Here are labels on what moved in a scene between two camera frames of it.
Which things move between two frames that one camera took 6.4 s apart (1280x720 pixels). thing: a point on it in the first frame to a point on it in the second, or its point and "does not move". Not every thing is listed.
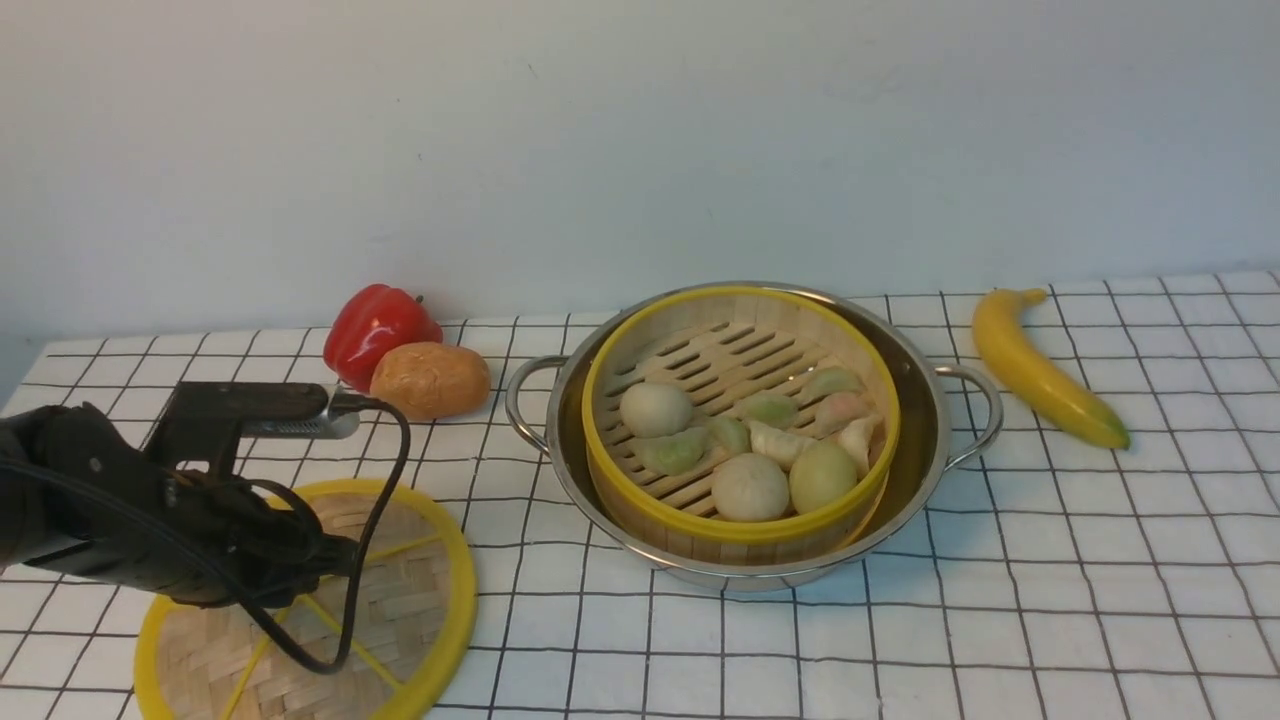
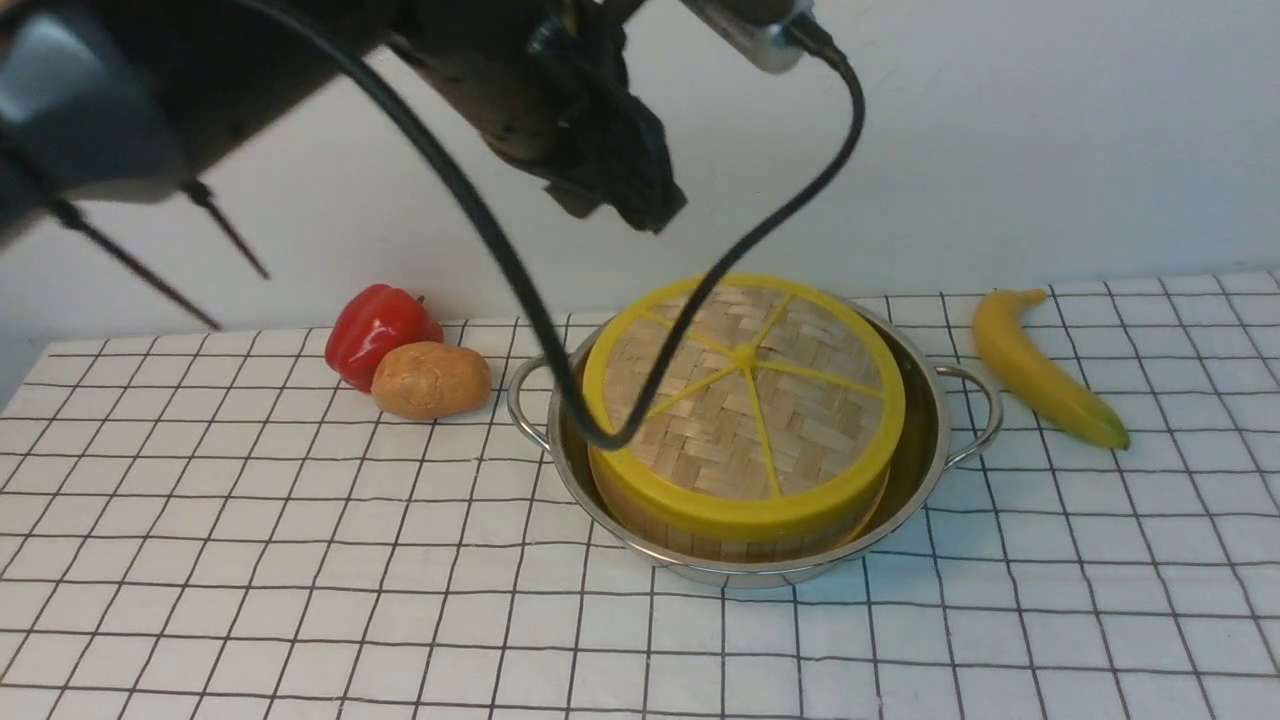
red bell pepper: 367,321 does not move
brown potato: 429,380 does not move
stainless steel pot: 946,416 does not move
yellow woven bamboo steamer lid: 415,603 to 783,409
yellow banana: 1046,388 does not move
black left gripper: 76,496 to 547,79
